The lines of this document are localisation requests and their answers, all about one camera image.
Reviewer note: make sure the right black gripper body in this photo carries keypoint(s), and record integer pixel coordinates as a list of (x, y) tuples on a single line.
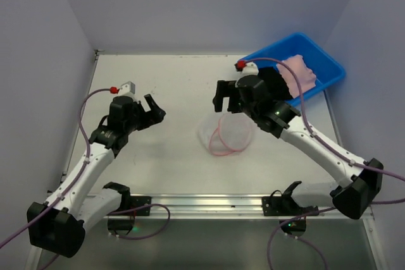
[(231, 97)]

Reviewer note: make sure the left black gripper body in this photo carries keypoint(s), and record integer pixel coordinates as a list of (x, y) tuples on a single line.
[(143, 115)]

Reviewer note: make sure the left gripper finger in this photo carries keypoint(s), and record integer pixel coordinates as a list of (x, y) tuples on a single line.
[(155, 110), (151, 118)]

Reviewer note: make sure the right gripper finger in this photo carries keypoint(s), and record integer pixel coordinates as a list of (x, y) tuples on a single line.
[(218, 103), (225, 88)]

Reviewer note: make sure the black bra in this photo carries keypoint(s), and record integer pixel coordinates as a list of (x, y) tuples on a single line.
[(275, 83)]

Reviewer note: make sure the white mesh laundry bag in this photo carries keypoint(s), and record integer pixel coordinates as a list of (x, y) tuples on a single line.
[(224, 134)]

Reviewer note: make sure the pink bra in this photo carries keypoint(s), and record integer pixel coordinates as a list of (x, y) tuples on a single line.
[(305, 75)]

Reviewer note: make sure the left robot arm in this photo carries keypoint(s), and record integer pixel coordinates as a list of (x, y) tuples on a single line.
[(61, 223)]

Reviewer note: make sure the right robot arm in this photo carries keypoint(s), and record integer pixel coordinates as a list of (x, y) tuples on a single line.
[(358, 181)]

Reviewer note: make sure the blue plastic bin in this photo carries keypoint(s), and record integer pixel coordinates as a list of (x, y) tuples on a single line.
[(315, 69)]

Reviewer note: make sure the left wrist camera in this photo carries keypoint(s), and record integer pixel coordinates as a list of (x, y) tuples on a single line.
[(127, 90)]

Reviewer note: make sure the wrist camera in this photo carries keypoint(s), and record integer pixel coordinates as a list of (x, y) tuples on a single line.
[(246, 68), (127, 90)]

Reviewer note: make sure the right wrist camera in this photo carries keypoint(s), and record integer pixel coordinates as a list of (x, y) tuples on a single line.
[(246, 68)]

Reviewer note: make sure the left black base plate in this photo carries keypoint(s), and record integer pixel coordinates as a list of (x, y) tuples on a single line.
[(131, 206)]

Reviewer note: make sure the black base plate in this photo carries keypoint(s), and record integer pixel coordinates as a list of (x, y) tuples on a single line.
[(131, 206), (283, 205)]

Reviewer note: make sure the aluminium mounting rail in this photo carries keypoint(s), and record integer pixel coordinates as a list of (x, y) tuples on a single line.
[(206, 206)]

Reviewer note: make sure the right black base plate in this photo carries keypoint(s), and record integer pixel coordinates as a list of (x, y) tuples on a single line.
[(283, 205)]

